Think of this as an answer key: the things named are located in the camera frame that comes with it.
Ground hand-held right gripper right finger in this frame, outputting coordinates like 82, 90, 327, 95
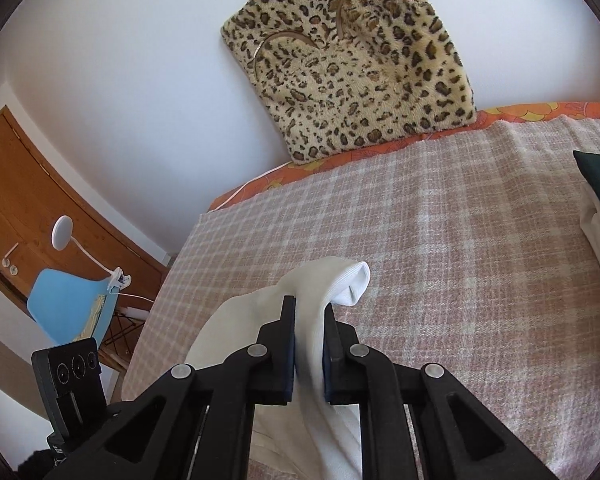
322, 305, 557, 480

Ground white clip lamp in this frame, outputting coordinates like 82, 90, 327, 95
51, 215, 132, 295

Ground wooden door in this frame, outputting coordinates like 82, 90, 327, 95
0, 105, 171, 372

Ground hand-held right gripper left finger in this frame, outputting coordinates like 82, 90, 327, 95
40, 296, 299, 480

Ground yellow patterned cloth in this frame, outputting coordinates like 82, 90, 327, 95
77, 294, 109, 341

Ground orange floral bedsheet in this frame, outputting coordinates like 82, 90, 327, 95
207, 101, 600, 213

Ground pink plaid blanket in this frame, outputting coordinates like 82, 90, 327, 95
121, 115, 600, 480

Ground cream white garment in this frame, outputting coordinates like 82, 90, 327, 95
184, 280, 306, 467

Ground blue chair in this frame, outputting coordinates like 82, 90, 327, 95
26, 269, 151, 376

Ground thin white cable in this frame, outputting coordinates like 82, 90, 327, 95
210, 161, 292, 212

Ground leopard print cushion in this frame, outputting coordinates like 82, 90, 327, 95
220, 0, 478, 165

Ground metal door handle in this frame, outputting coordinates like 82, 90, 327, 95
0, 242, 20, 276

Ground white lamp power cable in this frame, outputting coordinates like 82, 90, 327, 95
116, 294, 154, 320

